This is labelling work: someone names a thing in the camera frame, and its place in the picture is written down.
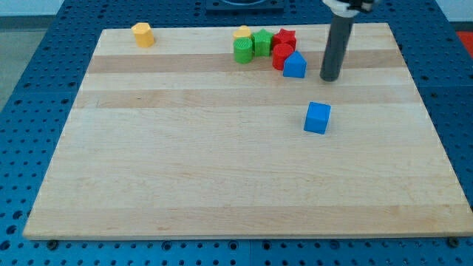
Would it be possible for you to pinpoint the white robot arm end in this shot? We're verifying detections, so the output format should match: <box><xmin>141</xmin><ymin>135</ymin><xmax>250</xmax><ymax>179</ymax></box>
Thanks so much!
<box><xmin>322</xmin><ymin>0</ymin><xmax>380</xmax><ymax>18</ymax></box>

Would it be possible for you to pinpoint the blue cube block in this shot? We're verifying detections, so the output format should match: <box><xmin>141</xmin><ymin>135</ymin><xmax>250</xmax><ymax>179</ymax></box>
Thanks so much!
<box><xmin>304</xmin><ymin>102</ymin><xmax>331</xmax><ymax>134</ymax></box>

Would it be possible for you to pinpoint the wooden board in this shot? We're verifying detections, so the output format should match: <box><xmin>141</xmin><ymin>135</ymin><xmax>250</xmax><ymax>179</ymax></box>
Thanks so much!
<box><xmin>23</xmin><ymin>23</ymin><xmax>472</xmax><ymax>240</ymax></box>

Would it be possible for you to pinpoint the green cylinder block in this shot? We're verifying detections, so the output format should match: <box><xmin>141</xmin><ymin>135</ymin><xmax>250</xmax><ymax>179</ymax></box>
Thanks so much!
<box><xmin>233</xmin><ymin>38</ymin><xmax>253</xmax><ymax>64</ymax></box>

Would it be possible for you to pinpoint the blue pentagon house block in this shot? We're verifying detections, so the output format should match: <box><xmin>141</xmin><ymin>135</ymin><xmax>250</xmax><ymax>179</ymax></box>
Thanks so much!
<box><xmin>283</xmin><ymin>51</ymin><xmax>307</xmax><ymax>78</ymax></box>

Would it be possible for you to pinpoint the red cylinder block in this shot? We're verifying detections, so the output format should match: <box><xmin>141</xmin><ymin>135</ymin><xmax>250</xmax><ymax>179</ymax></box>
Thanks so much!
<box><xmin>272</xmin><ymin>44</ymin><xmax>294</xmax><ymax>70</ymax></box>

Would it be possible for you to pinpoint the yellow heart block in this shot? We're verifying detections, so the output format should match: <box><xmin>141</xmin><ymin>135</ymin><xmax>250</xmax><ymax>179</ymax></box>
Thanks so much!
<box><xmin>232</xmin><ymin>25</ymin><xmax>252</xmax><ymax>40</ymax></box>

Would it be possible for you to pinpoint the red star block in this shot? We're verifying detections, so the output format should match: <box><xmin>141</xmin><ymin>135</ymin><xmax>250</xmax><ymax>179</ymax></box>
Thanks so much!
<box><xmin>271</xmin><ymin>28</ymin><xmax>297</xmax><ymax>50</ymax></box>

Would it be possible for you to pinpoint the yellow hexagon block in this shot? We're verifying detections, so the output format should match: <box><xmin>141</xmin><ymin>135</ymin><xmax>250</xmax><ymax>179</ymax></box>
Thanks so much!
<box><xmin>132</xmin><ymin>22</ymin><xmax>155</xmax><ymax>48</ymax></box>

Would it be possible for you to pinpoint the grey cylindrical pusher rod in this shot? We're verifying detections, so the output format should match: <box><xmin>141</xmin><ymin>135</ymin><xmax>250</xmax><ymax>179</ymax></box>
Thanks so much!
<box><xmin>319</xmin><ymin>15</ymin><xmax>354</xmax><ymax>82</ymax></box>

